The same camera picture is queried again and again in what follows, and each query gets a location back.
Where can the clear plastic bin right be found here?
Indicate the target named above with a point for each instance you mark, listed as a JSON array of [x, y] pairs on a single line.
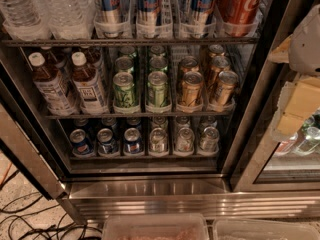
[[247, 229]]

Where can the green can front left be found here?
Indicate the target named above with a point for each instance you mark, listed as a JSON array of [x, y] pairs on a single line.
[[124, 90]]

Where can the gold can front right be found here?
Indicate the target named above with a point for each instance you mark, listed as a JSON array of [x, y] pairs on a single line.
[[225, 87]]

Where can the silver can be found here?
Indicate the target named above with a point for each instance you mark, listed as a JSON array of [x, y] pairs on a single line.
[[209, 139], [158, 141], [185, 140]]

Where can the tea bottle front left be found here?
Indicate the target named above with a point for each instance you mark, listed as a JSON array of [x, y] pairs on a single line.
[[51, 83]]

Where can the clear plastic bin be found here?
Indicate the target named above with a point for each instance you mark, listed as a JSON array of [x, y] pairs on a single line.
[[185, 226], [247, 229]]

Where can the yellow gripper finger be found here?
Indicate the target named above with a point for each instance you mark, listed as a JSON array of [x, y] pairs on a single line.
[[298, 100], [281, 53]]

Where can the tea bottle front right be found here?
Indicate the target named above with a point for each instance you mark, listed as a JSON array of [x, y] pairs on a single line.
[[89, 85]]

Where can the gold can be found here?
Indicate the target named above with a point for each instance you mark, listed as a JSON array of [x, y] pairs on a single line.
[[187, 64], [192, 84], [225, 87], [216, 65]]

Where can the glass fridge door right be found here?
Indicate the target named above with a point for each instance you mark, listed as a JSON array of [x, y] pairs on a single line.
[[269, 165]]

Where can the red coca cola can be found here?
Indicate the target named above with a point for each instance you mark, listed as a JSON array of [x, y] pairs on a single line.
[[238, 16]]

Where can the water bottle left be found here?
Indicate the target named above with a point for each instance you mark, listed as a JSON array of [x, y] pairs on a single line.
[[23, 21]]

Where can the tea bottle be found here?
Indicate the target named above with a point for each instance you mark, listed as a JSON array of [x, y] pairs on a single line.
[[51, 83], [89, 85]]

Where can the silver can front right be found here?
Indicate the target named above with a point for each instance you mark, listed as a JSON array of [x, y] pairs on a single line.
[[209, 139]]

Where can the red bull can right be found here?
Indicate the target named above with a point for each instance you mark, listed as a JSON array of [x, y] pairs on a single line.
[[200, 16]]

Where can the green can front right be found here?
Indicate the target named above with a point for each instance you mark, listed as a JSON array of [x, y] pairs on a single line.
[[157, 88]]

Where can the red bull can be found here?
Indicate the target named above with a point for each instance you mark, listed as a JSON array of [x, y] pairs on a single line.
[[111, 16], [200, 16], [149, 16]]

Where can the water bottle right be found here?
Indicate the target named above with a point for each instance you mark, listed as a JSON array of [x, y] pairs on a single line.
[[68, 18]]

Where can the red bull can left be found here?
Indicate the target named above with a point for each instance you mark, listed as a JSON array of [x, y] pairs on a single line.
[[111, 16]]

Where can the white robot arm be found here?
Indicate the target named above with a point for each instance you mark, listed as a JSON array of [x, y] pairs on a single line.
[[304, 51]]

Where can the blue pepsi can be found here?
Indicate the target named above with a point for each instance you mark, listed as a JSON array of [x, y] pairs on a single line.
[[133, 141], [81, 143], [107, 145]]

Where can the silver can front left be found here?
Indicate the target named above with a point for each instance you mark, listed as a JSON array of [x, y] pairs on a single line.
[[158, 141]]

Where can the red bull can middle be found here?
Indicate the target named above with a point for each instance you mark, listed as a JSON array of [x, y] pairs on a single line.
[[149, 16]]

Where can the green can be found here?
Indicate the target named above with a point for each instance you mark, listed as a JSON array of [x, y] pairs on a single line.
[[124, 64], [158, 63], [157, 88], [124, 90]]

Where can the silver can front middle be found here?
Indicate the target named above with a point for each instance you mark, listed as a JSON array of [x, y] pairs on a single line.
[[185, 140]]

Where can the clear plastic bin left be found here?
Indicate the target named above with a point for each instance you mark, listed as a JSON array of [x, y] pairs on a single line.
[[185, 226]]

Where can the steel fridge door left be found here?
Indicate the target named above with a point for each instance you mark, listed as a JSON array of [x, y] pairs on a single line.
[[20, 150]]

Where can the gold can front left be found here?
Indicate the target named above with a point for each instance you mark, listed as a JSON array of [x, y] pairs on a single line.
[[192, 84]]

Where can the water bottle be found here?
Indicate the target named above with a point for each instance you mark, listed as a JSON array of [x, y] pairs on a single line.
[[23, 21], [68, 18]]

